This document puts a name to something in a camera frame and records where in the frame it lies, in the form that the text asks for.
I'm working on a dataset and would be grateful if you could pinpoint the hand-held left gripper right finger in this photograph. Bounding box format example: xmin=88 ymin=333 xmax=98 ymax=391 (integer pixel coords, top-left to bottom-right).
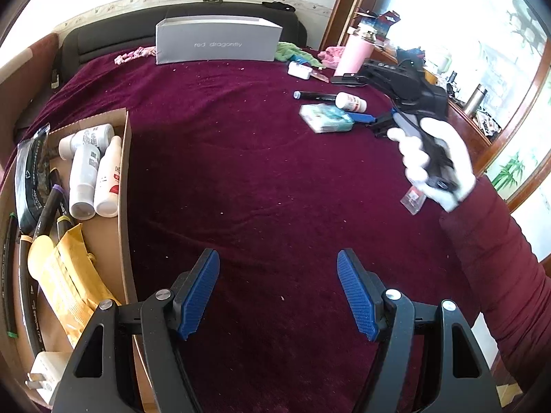
xmin=336 ymin=248 xmax=502 ymax=413

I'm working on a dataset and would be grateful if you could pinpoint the white charger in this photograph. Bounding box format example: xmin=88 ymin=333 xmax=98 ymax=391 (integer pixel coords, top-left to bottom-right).
xmin=288 ymin=61 xmax=313 ymax=80

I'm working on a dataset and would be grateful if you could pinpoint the white power adapter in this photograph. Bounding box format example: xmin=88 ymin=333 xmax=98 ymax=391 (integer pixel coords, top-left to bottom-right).
xmin=26 ymin=350 xmax=72 ymax=405

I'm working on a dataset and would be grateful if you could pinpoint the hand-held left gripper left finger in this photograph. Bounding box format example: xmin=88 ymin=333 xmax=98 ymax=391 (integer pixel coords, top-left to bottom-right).
xmin=51 ymin=247 xmax=221 ymax=413

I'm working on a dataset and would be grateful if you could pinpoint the clear packet red item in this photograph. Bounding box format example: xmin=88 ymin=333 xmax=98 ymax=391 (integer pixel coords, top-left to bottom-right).
xmin=399 ymin=184 xmax=428 ymax=216

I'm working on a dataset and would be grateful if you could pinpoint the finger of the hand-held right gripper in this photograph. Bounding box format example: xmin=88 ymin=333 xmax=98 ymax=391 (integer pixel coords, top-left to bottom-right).
xmin=346 ymin=109 xmax=399 ymax=138
xmin=331 ymin=73 xmax=371 ymax=87

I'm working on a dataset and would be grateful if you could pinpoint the brown cardboard box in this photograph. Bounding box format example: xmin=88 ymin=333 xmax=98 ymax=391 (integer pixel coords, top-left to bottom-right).
xmin=0 ymin=107 xmax=143 ymax=409

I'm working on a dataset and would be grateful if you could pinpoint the pink white braided cloth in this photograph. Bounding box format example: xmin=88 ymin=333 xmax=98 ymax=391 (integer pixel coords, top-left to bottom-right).
xmin=114 ymin=46 xmax=156 ymax=65

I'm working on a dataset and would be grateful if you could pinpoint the white bottle grey cap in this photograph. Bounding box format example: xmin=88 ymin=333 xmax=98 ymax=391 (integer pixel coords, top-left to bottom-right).
xmin=58 ymin=123 xmax=115 ymax=160

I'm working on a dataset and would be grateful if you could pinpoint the maroon velvet blanket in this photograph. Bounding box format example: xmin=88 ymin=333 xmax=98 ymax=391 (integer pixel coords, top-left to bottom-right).
xmin=13 ymin=45 xmax=496 ymax=413

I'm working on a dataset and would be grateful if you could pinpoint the slim white spray bottle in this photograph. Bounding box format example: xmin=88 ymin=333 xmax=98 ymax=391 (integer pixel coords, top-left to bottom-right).
xmin=95 ymin=135 xmax=122 ymax=218

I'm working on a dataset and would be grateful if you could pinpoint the grey cardboard shoe box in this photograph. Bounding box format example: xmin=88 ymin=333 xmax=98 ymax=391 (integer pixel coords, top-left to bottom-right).
xmin=155 ymin=18 xmax=283 ymax=65

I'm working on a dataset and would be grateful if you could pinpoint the white pill bottle red label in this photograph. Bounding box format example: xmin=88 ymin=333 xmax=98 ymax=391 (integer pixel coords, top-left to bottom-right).
xmin=335 ymin=92 xmax=368 ymax=113

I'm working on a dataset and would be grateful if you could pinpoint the short black marker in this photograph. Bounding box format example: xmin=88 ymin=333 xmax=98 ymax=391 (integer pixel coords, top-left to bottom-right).
xmin=293 ymin=90 xmax=339 ymax=102

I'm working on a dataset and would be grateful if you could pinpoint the pink thermos bottle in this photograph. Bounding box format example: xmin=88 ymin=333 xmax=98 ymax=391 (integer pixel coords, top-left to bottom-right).
xmin=333 ymin=26 xmax=380 ymax=79

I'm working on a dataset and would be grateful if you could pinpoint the long black pen yellow tip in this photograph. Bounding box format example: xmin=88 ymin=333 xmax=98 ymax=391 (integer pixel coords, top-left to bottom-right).
xmin=17 ymin=236 xmax=48 ymax=358

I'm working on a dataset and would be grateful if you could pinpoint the teal tissue pack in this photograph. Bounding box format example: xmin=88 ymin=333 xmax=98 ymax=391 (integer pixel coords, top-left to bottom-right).
xmin=299 ymin=104 xmax=354 ymax=134

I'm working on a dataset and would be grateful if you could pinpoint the black plastic packet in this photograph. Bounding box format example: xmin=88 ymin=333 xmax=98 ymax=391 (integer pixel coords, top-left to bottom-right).
xmin=14 ymin=124 xmax=51 ymax=234

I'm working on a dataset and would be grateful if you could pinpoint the steel thermos flask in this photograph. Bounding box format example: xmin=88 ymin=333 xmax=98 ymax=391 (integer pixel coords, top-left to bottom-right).
xmin=464 ymin=85 xmax=488 ymax=117

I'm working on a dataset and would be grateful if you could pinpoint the person's right hand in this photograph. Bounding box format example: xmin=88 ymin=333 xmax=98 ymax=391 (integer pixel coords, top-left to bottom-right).
xmin=386 ymin=117 xmax=478 ymax=212

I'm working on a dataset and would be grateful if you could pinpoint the black marker yellow end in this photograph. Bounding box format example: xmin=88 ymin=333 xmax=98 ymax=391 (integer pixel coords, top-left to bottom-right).
xmin=55 ymin=213 xmax=78 ymax=242

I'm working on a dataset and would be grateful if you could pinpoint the person's right forearm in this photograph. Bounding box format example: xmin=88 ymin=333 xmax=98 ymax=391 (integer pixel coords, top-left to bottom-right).
xmin=438 ymin=174 xmax=551 ymax=396

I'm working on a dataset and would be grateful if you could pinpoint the black marker purple cap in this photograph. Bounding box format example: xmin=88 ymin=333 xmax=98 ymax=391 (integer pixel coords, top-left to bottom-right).
xmin=32 ymin=183 xmax=65 ymax=242

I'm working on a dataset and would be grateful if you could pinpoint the green cloth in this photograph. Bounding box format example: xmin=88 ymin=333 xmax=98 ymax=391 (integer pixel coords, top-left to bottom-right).
xmin=275 ymin=42 xmax=325 ymax=70

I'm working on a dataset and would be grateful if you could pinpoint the yellow pouch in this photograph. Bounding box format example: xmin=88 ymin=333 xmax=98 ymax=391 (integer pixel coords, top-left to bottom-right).
xmin=27 ymin=224 xmax=121 ymax=349

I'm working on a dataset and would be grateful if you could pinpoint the white bottle black print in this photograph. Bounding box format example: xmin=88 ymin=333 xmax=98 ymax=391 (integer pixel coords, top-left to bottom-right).
xmin=69 ymin=142 xmax=102 ymax=220

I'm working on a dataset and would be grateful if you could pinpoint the colourful box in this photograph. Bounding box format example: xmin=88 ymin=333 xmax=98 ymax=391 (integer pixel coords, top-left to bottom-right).
xmin=355 ymin=9 xmax=401 ymax=44

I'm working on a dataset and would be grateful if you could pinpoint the black sofa backrest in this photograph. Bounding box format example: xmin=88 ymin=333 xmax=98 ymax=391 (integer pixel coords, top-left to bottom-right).
xmin=52 ymin=1 xmax=308 ymax=91

